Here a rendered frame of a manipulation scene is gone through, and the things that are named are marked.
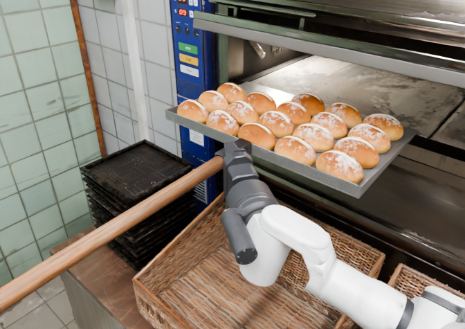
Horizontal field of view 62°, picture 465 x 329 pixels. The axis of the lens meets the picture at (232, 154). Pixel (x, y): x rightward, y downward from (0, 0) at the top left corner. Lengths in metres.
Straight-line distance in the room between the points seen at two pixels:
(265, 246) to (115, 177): 0.84
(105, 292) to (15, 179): 0.82
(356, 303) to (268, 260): 0.14
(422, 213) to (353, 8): 0.53
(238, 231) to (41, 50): 1.46
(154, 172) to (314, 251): 0.87
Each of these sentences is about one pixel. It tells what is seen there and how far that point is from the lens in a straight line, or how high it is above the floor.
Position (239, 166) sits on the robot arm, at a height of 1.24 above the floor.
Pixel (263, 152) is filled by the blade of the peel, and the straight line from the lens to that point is 0.86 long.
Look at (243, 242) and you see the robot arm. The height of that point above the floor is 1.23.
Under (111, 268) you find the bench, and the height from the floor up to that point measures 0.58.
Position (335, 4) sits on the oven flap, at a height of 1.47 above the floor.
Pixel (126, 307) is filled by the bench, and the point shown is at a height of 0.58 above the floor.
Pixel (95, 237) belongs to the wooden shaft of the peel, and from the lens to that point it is 0.66.
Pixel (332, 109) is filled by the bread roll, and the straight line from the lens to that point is 1.03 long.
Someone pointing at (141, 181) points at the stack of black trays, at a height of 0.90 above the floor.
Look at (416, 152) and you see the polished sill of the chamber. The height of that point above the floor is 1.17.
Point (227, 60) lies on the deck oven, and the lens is 1.25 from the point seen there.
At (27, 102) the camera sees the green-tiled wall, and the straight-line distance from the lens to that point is 1.92.
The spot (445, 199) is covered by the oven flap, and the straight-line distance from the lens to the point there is 1.08.
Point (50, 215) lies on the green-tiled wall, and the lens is 2.19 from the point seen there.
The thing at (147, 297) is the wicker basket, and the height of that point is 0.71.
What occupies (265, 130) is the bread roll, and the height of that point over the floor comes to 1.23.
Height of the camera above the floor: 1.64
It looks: 31 degrees down
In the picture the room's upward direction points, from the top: straight up
